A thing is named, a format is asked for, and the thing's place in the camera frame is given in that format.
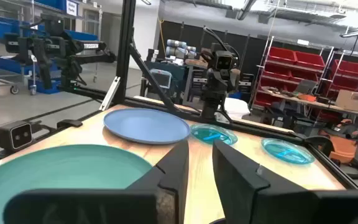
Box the silver aluminium bar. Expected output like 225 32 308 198
99 77 121 112

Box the large blue plastic plate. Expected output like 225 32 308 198
103 108 191 146

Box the orange shop vacuum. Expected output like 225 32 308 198
318 118 358 166

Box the black stereo camera box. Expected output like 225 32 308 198
0 120 34 153

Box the teal bowl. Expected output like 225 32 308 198
0 144 154 224

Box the white bag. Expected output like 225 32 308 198
224 97 250 121

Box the grey teach pendant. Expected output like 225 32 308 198
150 68 173 90

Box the black aluminium rig frame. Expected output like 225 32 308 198
0 0 358 190

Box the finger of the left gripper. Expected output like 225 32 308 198
201 95 214 121
213 93 226 121

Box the red bin metal shelf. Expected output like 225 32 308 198
253 37 358 125

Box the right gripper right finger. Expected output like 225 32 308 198
212 139 358 224

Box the wooden workbench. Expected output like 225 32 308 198
259 88 358 119

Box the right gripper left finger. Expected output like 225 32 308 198
3 139 190 224

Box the cardboard box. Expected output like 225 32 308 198
335 89 358 113

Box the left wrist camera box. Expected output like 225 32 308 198
213 50 235 72

